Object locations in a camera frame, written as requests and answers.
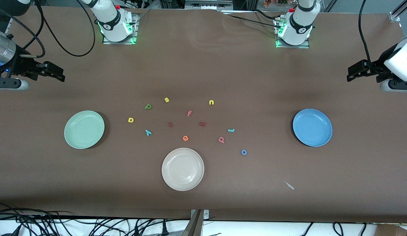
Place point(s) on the short aluminium profile post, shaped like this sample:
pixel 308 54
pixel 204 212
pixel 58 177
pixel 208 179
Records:
pixel 395 15

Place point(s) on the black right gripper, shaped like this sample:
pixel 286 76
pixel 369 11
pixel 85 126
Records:
pixel 22 65

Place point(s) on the blue plate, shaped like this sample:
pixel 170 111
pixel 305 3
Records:
pixel 313 134

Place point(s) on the grey diagonal beam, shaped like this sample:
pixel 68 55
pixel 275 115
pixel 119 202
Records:
pixel 193 227

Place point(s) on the long aluminium profile rail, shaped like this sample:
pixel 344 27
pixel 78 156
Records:
pixel 8 29

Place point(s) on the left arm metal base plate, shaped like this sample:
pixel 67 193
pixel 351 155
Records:
pixel 292 46

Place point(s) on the grey metal table bracket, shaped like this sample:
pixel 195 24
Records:
pixel 206 214

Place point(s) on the teal foam letter y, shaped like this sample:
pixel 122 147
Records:
pixel 148 132

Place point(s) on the orange background objects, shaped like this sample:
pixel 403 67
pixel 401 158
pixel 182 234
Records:
pixel 275 2

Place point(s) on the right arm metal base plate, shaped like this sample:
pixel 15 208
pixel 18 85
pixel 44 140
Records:
pixel 119 42

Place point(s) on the white tape scrap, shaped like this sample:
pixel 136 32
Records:
pixel 289 185

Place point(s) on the brown cardboard box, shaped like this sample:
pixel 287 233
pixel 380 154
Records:
pixel 393 231

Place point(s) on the beige plate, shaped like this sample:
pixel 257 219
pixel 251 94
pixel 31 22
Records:
pixel 182 169

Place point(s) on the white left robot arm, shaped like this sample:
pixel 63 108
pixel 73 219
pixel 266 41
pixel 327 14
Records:
pixel 300 26

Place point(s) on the pink foam letter p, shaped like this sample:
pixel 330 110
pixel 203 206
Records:
pixel 221 140

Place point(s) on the blue foam letter o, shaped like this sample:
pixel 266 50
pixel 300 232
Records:
pixel 242 152

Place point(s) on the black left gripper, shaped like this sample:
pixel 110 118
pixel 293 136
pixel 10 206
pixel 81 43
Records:
pixel 376 68

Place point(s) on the grey background equipment box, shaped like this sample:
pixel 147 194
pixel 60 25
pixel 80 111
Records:
pixel 206 5

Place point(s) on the light green plate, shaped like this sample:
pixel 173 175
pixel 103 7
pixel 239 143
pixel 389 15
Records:
pixel 83 131

